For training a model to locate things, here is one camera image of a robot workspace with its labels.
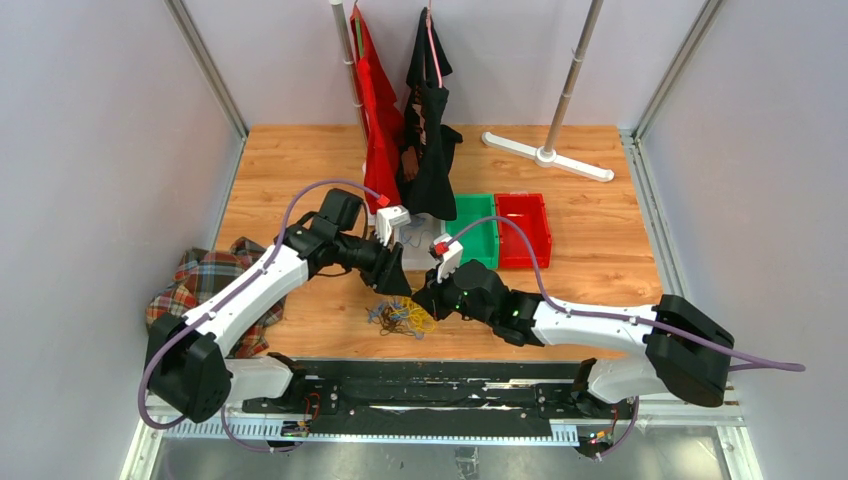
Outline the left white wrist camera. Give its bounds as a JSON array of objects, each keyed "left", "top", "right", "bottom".
[{"left": 375, "top": 206, "right": 410, "bottom": 246}]

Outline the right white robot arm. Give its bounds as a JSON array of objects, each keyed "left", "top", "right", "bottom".
[{"left": 412, "top": 261, "right": 735, "bottom": 417}]

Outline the yellow cable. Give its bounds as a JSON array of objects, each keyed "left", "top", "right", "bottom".
[{"left": 390, "top": 296, "right": 439, "bottom": 339}]

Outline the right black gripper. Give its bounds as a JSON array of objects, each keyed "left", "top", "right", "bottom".
[{"left": 413, "top": 261, "right": 495, "bottom": 327}]

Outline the white rack base foot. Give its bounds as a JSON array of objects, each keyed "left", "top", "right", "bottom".
[{"left": 481, "top": 131, "right": 615, "bottom": 182}]

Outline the right metal rack pole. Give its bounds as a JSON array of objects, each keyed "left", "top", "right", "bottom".
[{"left": 542, "top": 0, "right": 604, "bottom": 158}]

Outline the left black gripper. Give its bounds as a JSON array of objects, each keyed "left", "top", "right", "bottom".
[{"left": 336, "top": 228, "right": 413, "bottom": 296}]

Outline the metal rack pole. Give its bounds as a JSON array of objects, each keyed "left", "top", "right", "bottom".
[
  {"left": 542, "top": 0, "right": 604, "bottom": 158},
  {"left": 329, "top": 0, "right": 367, "bottom": 140}
]

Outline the brown cable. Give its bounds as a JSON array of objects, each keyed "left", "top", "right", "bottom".
[{"left": 377, "top": 308, "right": 415, "bottom": 337}]

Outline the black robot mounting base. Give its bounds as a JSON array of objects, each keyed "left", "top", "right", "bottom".
[{"left": 231, "top": 360, "right": 633, "bottom": 441}]

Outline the plaid flannel shirt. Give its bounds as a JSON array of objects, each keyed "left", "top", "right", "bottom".
[{"left": 145, "top": 237, "right": 285, "bottom": 358}]

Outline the red hanging shirt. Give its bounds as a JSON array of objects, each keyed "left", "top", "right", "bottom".
[{"left": 350, "top": 6, "right": 404, "bottom": 214}]

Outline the green plastic bin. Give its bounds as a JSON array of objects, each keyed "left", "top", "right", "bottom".
[{"left": 446, "top": 194, "right": 500, "bottom": 270}]

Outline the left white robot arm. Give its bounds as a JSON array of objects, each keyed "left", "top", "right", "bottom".
[{"left": 137, "top": 188, "right": 412, "bottom": 427}]

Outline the left metal rack pole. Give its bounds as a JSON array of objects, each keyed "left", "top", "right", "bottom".
[{"left": 329, "top": 0, "right": 367, "bottom": 140}]

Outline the green clothes hanger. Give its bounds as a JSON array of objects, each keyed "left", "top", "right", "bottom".
[{"left": 352, "top": 15, "right": 365, "bottom": 60}]

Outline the white plastic bin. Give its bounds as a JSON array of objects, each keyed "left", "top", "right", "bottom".
[{"left": 394, "top": 214, "right": 445, "bottom": 272}]

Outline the black hanging garment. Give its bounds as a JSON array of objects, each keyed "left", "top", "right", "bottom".
[{"left": 396, "top": 7, "right": 463, "bottom": 221}]

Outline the pink clothes hanger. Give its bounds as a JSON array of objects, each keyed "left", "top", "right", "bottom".
[{"left": 425, "top": 0, "right": 444, "bottom": 89}]

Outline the red plastic bin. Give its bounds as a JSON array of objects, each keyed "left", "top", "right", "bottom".
[{"left": 494, "top": 193, "right": 553, "bottom": 269}]

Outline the blue cable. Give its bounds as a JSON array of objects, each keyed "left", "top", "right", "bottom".
[{"left": 366, "top": 300, "right": 425, "bottom": 340}]

